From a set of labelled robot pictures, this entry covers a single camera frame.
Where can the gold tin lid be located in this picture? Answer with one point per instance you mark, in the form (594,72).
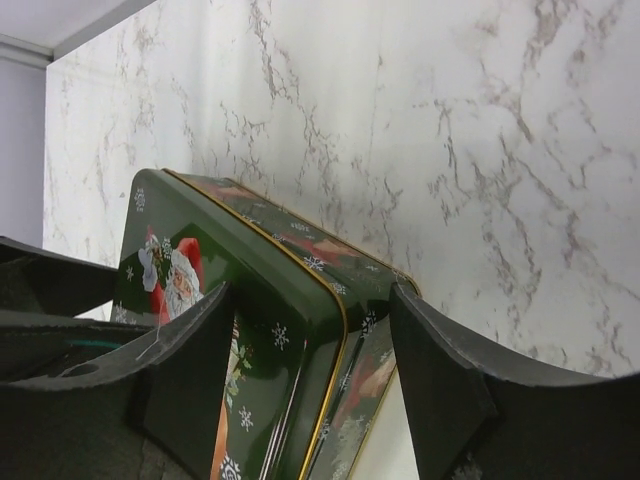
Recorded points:
(184,236)

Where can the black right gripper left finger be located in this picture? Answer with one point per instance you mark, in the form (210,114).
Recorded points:
(85,399)

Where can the green christmas cookie tin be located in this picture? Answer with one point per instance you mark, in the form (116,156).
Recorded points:
(368,363)

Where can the left aluminium frame post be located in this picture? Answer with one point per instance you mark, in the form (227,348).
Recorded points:
(25,53)

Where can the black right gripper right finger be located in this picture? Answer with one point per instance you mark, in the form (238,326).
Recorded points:
(478,410)

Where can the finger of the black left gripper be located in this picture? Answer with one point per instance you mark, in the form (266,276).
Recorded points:
(43,298)

